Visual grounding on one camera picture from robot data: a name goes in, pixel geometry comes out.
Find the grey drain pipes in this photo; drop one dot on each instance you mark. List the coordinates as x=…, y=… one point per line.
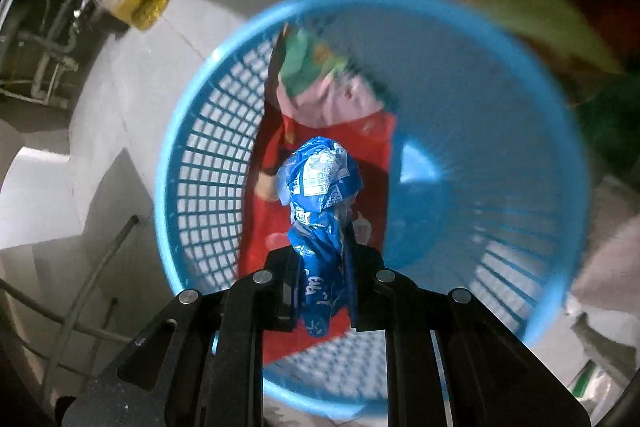
x=42, y=67

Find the blue plastic mesh basket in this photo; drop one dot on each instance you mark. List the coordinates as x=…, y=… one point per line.
x=475, y=132

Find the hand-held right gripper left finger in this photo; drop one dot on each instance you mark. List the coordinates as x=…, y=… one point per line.
x=282, y=287

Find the green plastic bag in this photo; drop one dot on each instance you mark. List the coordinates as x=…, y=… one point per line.
x=545, y=22

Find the blue plastic wrapper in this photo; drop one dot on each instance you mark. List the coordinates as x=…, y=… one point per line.
x=320, y=187

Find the red plastic packet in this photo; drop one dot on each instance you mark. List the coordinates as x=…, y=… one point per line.
x=370, y=157

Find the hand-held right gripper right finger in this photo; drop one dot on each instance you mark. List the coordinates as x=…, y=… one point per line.
x=367, y=287

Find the grey metal rod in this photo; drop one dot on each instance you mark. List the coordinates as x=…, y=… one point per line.
x=90, y=287

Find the green and pink packet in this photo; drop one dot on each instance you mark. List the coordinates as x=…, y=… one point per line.
x=320, y=102

